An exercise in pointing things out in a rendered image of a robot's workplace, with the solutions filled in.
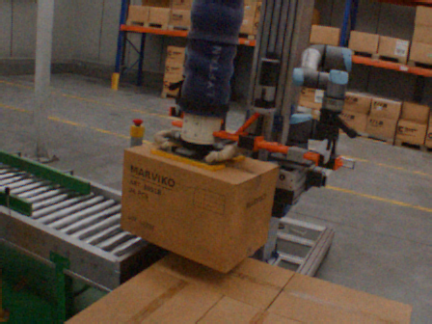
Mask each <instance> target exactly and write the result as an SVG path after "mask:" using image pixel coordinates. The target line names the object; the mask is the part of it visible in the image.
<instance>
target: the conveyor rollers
mask: <svg viewBox="0 0 432 324"><path fill-rule="evenodd" d="M5 186H9V187H10V191H11V193H13V194H16V195H18V196H19V197H21V198H23V199H26V200H28V201H30V202H33V215H32V216H31V217H28V216H25V215H24V216H25V217H28V218H30V219H34V220H36V221H38V222H40V223H42V224H44V225H47V226H48V227H51V228H52V229H54V230H57V231H61V232H63V233H66V234H68V235H70V236H72V237H74V238H76V239H79V240H80V241H82V240H84V239H85V240H84V241H83V242H85V243H87V244H89V245H92V246H96V245H97V244H99V243H100V245H98V246H97V247H96V248H98V249H99V250H102V251H105V252H109V251H111V250H112V249H113V248H117V247H118V246H120V244H123V243H125V242H126V241H128V240H130V239H132V238H134V237H135V236H137V235H134V234H131V233H128V232H123V231H124V230H121V224H118V223H120V222H121V221H120V218H121V207H122V204H118V205H117V206H115V202H114V200H112V199H111V200H109V201H107V202H105V201H104V198H103V196H97V197H95V198H94V194H93V192H90V193H91V194H90V195H85V194H83V193H80V192H78V191H75V190H71V189H68V188H66V187H64V186H61V185H59V184H56V183H54V182H52V181H49V180H47V179H43V178H40V177H38V176H35V175H31V174H29V173H27V172H24V171H20V170H18V169H16V168H14V167H11V166H9V165H7V164H1V163H0V188H1V189H2V190H5ZM119 213H120V214H119ZM115 214H116V215H115ZM117 214H118V215H117ZM112 216H113V217H112ZM108 218H109V219H108ZM103 220H104V221H103ZM99 222H100V223H99ZM116 224H117V225H116ZM113 226H114V227H113ZM108 228H109V229H108ZM81 230H82V231H81ZM100 231H101V232H100ZM121 232H122V234H120V235H119V236H115V237H114V238H112V239H110V240H108V239H109V238H111V237H113V236H114V235H118V234H119V233H121ZM97 233H98V234H97ZM92 235H93V236H92ZM91 236H92V237H91ZM88 237H90V238H88ZM87 238H88V239H87ZM106 239H107V241H105V240H106ZM103 241H105V242H104V243H102V242H103ZM146 242H147V240H146V239H143V238H141V237H139V236H138V237H136V238H135V239H134V240H132V241H130V242H128V243H126V244H125V245H122V246H120V247H119V248H118V249H116V250H114V251H113V252H111V253H110V254H113V255H115V256H117V257H122V256H123V255H124V254H126V253H128V252H130V251H132V249H136V248H137V247H138V246H140V245H141V244H144V243H146ZM101 243H102V244H101Z"/></svg>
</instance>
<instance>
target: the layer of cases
mask: <svg viewBox="0 0 432 324"><path fill-rule="evenodd" d="M411 315H412V306H410V305H407V304H402V303H400V302H395V301H393V300H391V299H386V298H383V297H378V296H375V295H373V294H368V293H365V292H362V291H358V290H356V289H353V288H348V287H345V286H342V285H337V284H335V283H330V282H325V281H322V280H319V279H317V278H312V277H310V276H307V275H304V274H299V273H296V274H295V272H293V271H290V270H288V269H282V268H280V267H278V266H275V265H272V264H269V263H267V262H261V261H258V260H255V259H253V258H250V257H246V258H245V259H244V260H243V261H241V262H240V263H238V264H237V265H236V266H235V267H233V268H232V269H230V270H229V271H228V272H226V273H225V272H222V271H217V270H215V269H213V268H211V267H208V266H206V265H204V264H202V263H199V262H197V261H195V260H193V259H191V258H188V257H185V256H180V255H178V254H176V253H174V252H171V253H169V254H168V255H166V256H165V257H163V258H161V259H160V260H159V261H158V262H155V263H153V265H152V266H149V267H148V268H147V269H146V270H144V271H143V272H141V273H140V274H138V275H136V276H135V277H134V278H131V279H130V280H129V281H127V282H126V283H124V284H122V285H121V286H119V288H116V289H114V291H111V292H110V293H109V294H106V296H104V297H103V298H101V299H99V301H96V302H95V303H94V304H92V305H91V306H89V307H87V308H86V309H85V310H82V311H81V312H80V313H78V314H76V315H75V316H73V317H72V318H71V319H69V320H68V321H67V322H66V323H65V322H64V324H410V321H411Z"/></svg>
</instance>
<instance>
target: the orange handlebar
mask: <svg viewBox="0 0 432 324"><path fill-rule="evenodd" d="M172 125H174V126H176V127H180V128H183V121H181V120H175V121H172ZM218 131H220V132H218ZM218 131H214V132H213V136H215V137H219V138H223V139H227V140H230V141H234V142H237V140H238V137H236V136H232V134H233V133H230V132H227V131H224V130H220V129H219V130H218ZM222 132H225V133H222ZM226 133H228V134H226ZM230 134H231V135H230ZM256 146H257V147H260V148H264V149H266V150H267V151H271V152H275V153H277V152H281V153H285V154H287V149H288V148H290V147H287V146H284V145H283V144H278V143H274V142H271V143H268V142H265V141H261V143H260V142H257V143H256ZM303 159H307V160H310V161H314V162H316V159H317V153H313V152H309V151H308V152H307V153H304V156H303Z"/></svg>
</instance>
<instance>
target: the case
mask: <svg viewBox="0 0 432 324"><path fill-rule="evenodd" d="M159 147H160V146H159V145H157V144H156V143H152V144H148V145H144V146H136V147H132V148H125V149H124V150H123V161H122V167H123V172H122V184H121V218H120V221H121V230H124V231H126V232H128V233H131V234H134V235H137V236H139V237H141V238H143V239H146V240H147V241H149V242H152V243H153V244H156V245H158V246H161V247H162V248H165V249H167V250H169V251H171V252H174V253H176V254H178V255H180V256H183V257H188V258H191V259H193V260H195V261H197V262H199V263H202V264H204V265H206V266H208V267H211V268H213V269H215V270H217V271H222V272H225V273H226V272H228V271H229V270H230V269H232V268H233V267H235V266H236V265H237V264H238V263H240V262H241V261H243V260H244V259H245V258H246V257H248V256H249V255H252V254H253V253H254V252H255V251H256V250H257V249H258V248H259V247H260V248H261V247H262V246H263V245H264V244H266V243H267V233H268V229H269V222H270V217H271V211H272V205H273V200H274V195H275V189H276V182H277V177H278V171H279V165H275V164H268V163H265V162H261V161H257V160H255V159H251V158H247V157H245V160H244V161H241V162H239V163H230V162H227V161H222V160H221V161H216V162H222V163H225V164H226V166H225V168H223V169H220V170H218V171H216V172H210V171H208V170H205V169H201V168H198V167H194V166H192V165H188V164H185V163H182V162H179V161H175V160H174V159H170V158H164V157H160V156H158V155H154V154H151V153H150V150H151V149H154V148H159Z"/></svg>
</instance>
